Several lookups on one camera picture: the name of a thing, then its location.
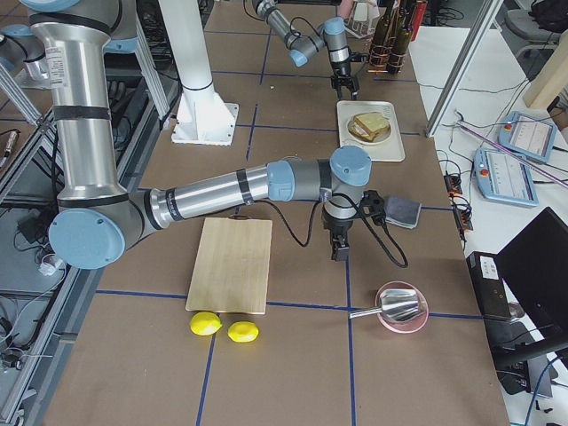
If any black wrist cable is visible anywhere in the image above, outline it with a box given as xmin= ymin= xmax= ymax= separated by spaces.
xmin=261 ymin=199 xmax=409 ymax=270

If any white round plate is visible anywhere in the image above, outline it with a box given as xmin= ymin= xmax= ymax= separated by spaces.
xmin=347 ymin=112 xmax=391 ymax=144

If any yellow lemon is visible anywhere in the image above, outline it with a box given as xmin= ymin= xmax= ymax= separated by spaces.
xmin=189 ymin=312 xmax=223 ymax=336
xmin=227 ymin=321 xmax=259 ymax=343

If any wooden cutting board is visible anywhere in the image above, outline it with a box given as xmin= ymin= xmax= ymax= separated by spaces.
xmin=185 ymin=217 xmax=272 ymax=315

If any yellow lemon left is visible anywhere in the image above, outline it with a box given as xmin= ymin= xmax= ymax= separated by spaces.
xmin=189 ymin=312 xmax=223 ymax=336

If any pink bowl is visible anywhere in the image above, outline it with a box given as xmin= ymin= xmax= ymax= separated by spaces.
xmin=375 ymin=280 xmax=430 ymax=334

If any copper wire bottle rack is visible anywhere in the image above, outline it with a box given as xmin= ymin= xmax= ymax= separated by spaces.
xmin=367 ymin=36 xmax=406 ymax=75

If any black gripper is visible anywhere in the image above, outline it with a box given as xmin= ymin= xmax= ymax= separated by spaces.
xmin=330 ymin=60 xmax=359 ymax=99
xmin=322 ymin=190 xmax=385 ymax=262

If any far teach pendant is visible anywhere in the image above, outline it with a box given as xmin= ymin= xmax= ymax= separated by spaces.
xmin=498 ymin=111 xmax=556 ymax=163

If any long metal pointer stick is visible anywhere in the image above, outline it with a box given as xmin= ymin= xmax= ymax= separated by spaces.
xmin=455 ymin=117 xmax=567 ymax=187

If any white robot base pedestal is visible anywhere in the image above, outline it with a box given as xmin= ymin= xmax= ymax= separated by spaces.
xmin=159 ymin=0 xmax=239 ymax=146

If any black laptop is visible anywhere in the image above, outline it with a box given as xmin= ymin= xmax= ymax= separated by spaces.
xmin=466 ymin=207 xmax=567 ymax=369

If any dark green wine bottle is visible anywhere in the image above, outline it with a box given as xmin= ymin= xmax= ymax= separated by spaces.
xmin=368 ymin=0 xmax=398 ymax=70

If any near teach pendant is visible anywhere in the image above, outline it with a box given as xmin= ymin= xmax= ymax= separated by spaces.
xmin=474 ymin=148 xmax=539 ymax=208

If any teach pendant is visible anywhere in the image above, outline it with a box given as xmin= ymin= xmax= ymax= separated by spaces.
xmin=474 ymin=148 xmax=539 ymax=208
xmin=498 ymin=111 xmax=556 ymax=163

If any cream bear tray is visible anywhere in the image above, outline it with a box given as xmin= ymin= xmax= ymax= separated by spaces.
xmin=336 ymin=100 xmax=406 ymax=162

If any metal scoop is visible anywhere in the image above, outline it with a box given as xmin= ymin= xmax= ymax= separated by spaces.
xmin=349 ymin=288 xmax=422 ymax=323

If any yellow lemon right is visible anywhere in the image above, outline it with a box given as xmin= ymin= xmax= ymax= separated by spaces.
xmin=227 ymin=321 xmax=259 ymax=343

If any bread slice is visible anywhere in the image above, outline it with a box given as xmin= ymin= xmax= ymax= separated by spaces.
xmin=353 ymin=112 xmax=391 ymax=137
xmin=348 ymin=122 xmax=376 ymax=143

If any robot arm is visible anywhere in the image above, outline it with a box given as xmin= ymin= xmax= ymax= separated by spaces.
xmin=252 ymin=1 xmax=364 ymax=100
xmin=27 ymin=1 xmax=380 ymax=270

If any white wire cup rack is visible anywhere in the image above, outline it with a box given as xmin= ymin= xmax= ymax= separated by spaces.
xmin=337 ymin=0 xmax=380 ymax=39

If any aluminium frame post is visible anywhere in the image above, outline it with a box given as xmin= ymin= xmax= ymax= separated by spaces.
xmin=425 ymin=0 xmax=503 ymax=138

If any grey folded cloth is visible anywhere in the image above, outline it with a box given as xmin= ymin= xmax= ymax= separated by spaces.
xmin=385 ymin=195 xmax=422 ymax=229

